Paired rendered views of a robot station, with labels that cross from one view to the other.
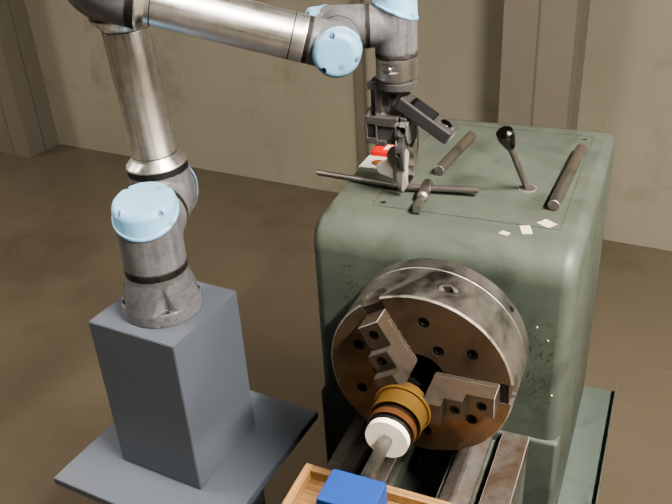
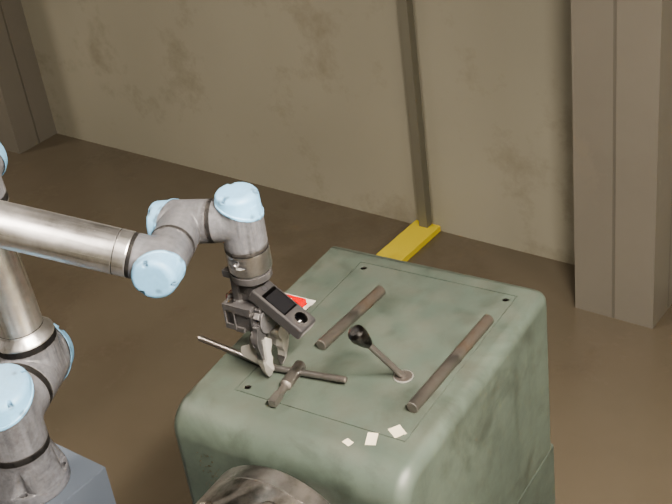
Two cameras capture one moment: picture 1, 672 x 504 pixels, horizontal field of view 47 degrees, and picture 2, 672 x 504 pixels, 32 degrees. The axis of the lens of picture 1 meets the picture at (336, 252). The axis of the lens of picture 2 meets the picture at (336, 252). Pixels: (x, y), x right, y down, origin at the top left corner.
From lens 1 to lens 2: 0.89 m
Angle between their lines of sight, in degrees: 10
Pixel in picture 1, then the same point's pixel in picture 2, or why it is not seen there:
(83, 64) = (80, 39)
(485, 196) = (354, 385)
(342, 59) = (158, 284)
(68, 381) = not seen: hidden behind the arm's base
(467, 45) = (542, 46)
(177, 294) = (34, 478)
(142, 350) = not seen: outside the picture
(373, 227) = (226, 421)
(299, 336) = not seen: hidden behind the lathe
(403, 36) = (244, 237)
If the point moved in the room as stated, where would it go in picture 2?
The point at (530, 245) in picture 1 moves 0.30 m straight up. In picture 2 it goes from (367, 460) to (345, 308)
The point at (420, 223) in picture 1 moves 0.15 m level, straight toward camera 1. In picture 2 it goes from (271, 421) to (245, 482)
